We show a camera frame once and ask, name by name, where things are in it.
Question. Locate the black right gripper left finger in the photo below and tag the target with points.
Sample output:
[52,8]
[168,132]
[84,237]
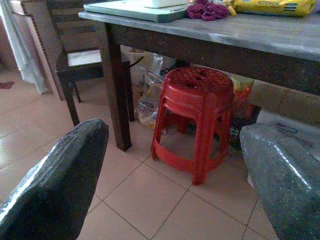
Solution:
[53,185]

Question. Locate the colourful snack bag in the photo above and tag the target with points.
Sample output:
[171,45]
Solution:
[241,97]

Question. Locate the yellow plastic package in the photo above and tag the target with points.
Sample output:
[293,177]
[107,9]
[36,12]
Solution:
[272,6]

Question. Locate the dark wooden dining table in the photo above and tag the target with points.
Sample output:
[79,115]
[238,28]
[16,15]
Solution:
[225,45]

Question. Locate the clear plastic bag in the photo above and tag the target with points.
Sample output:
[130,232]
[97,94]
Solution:
[150,97]

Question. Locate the white curtain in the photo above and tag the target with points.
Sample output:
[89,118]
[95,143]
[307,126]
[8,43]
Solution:
[21,45]

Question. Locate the beige cardboard tube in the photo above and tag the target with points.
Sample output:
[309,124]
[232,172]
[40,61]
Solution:
[285,101]

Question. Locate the white container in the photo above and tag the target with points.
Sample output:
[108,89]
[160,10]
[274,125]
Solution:
[166,3]

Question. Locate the dark wooden chair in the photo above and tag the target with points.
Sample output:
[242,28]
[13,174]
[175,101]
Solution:
[77,57]

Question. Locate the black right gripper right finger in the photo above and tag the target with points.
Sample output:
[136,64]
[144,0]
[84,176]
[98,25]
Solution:
[285,185]

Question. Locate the red plastic stool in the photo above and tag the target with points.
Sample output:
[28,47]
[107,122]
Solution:
[197,85]
[183,110]

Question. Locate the purple crumpled cloth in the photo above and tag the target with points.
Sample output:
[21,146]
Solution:
[206,10]

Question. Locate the pale green rectangular tray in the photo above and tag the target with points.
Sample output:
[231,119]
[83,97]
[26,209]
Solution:
[140,11]

